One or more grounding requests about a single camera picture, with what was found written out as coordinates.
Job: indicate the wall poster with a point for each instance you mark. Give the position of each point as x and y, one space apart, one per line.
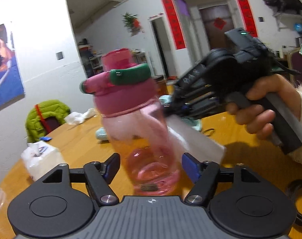
4 74

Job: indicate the shoe rack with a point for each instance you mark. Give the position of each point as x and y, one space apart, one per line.
141 58

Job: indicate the blue ball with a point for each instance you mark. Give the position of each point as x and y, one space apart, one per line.
299 28

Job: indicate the white wall shelf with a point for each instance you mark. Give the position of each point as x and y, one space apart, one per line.
290 15

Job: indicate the brown door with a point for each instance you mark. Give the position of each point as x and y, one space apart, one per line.
215 39

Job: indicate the green puffer jacket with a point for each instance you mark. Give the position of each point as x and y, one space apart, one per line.
51 109

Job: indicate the white paper towel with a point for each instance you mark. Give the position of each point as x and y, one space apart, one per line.
198 139

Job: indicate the small blue lighter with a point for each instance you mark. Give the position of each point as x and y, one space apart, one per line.
45 138

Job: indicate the crumpled white tissue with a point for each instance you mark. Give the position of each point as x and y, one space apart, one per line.
76 118

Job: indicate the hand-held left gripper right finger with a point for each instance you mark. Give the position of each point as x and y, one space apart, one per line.
192 166

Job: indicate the red couplet banner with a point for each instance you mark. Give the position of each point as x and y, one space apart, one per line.
243 7
172 22

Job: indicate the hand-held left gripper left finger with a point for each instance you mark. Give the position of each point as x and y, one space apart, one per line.
111 166

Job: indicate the white tissue pack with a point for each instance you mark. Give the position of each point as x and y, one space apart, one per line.
41 161

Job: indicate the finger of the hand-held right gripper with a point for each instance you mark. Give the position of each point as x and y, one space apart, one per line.
200 109
195 93

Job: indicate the teal striped towel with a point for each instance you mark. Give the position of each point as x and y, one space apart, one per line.
102 134

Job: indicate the black cat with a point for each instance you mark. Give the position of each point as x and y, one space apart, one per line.
286 2

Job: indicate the pink plastic water bottle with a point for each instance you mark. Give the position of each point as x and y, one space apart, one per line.
131 129

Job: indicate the purple flag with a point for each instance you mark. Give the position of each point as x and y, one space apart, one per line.
182 7

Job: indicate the person's right hand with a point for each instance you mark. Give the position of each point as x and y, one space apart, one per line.
277 84

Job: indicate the maroon chair gold frame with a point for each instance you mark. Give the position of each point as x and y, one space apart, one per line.
296 64
52 124

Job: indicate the hanging green plant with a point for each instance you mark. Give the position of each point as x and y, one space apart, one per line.
129 21

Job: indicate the red square door decoration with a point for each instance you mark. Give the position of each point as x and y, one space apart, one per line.
220 23

